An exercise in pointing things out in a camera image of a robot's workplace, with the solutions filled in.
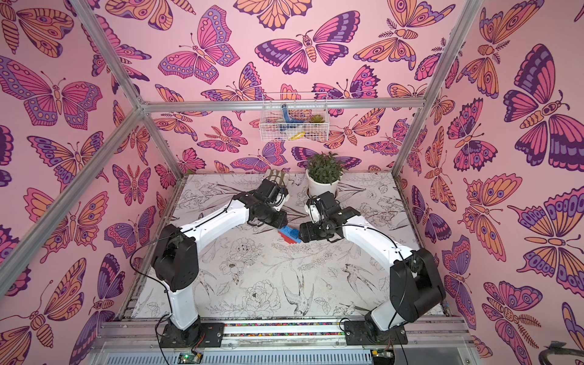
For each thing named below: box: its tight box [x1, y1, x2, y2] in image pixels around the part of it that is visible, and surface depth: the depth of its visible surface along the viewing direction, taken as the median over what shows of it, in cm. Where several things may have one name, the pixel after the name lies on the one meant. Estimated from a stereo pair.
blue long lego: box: [277, 225, 302, 244], surface depth 92 cm
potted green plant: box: [305, 151, 349, 199], surface depth 101 cm
